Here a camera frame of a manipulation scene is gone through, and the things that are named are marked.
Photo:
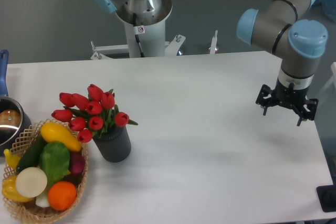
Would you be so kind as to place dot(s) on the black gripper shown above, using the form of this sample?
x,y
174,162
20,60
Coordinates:
x,y
290,94

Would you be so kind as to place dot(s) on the red tulip bouquet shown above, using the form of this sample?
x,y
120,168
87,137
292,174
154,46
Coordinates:
x,y
91,115

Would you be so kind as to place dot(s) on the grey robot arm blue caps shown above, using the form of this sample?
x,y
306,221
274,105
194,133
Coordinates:
x,y
279,30

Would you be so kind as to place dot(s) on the dark grey ribbed vase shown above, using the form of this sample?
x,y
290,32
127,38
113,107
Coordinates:
x,y
114,146

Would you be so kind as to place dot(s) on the black device at table edge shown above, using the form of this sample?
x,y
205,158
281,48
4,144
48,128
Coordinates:
x,y
326,195

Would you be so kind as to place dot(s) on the purple red onion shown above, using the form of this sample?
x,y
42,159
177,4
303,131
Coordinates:
x,y
77,163

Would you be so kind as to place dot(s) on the yellow squash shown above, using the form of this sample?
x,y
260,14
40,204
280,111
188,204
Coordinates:
x,y
54,132

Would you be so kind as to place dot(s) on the green lettuce leaf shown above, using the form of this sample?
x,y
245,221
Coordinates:
x,y
54,162

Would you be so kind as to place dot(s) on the orange fruit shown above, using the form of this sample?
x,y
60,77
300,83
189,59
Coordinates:
x,y
62,195

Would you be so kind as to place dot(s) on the dark green cucumber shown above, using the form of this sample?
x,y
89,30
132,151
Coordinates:
x,y
31,156

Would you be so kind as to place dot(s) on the white leek stalk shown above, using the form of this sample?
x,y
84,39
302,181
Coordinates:
x,y
42,199

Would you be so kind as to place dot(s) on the white onion half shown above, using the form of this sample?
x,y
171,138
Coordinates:
x,y
31,182

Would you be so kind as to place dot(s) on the yellow banana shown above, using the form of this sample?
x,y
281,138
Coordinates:
x,y
11,159

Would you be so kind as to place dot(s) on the yellow bell pepper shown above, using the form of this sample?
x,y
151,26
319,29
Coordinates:
x,y
9,190

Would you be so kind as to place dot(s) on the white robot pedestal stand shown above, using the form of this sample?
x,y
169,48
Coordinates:
x,y
145,29

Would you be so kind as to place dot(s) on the blue handled saucepan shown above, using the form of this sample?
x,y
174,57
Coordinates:
x,y
13,118

